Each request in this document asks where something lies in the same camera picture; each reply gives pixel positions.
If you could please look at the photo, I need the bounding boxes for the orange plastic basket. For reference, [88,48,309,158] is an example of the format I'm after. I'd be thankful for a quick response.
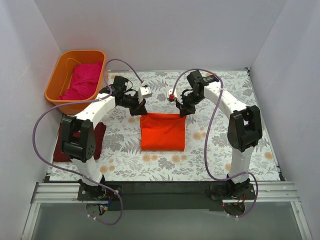
[44,49,107,115]

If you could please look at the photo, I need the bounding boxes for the pink t shirt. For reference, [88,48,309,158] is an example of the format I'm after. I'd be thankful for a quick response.
[58,62,102,101]

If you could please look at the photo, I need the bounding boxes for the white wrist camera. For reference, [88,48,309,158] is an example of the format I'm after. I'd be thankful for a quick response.
[166,88,182,103]
[138,86,153,101]

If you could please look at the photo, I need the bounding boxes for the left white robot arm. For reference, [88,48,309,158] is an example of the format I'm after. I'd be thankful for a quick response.
[60,75,152,200]

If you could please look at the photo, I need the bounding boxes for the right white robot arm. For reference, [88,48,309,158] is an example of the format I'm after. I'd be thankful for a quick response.
[167,69,263,199]

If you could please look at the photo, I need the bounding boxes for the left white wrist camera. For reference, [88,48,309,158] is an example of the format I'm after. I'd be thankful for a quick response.
[138,86,153,101]

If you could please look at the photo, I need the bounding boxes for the folded dark red t shirt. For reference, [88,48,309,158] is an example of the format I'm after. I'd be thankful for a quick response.
[53,122,107,163]

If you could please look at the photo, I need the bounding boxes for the floral table mat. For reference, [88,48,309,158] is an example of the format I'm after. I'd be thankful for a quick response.
[49,70,283,182]

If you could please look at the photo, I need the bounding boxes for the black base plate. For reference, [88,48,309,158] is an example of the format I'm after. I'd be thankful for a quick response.
[77,181,256,214]

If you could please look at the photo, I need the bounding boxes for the aluminium frame rail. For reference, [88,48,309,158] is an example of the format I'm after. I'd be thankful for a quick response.
[28,181,312,240]

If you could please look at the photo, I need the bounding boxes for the orange t shirt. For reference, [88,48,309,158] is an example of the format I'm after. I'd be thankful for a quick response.
[140,113,186,152]

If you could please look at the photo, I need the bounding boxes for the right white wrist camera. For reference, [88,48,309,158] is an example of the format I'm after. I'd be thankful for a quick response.
[166,88,182,103]

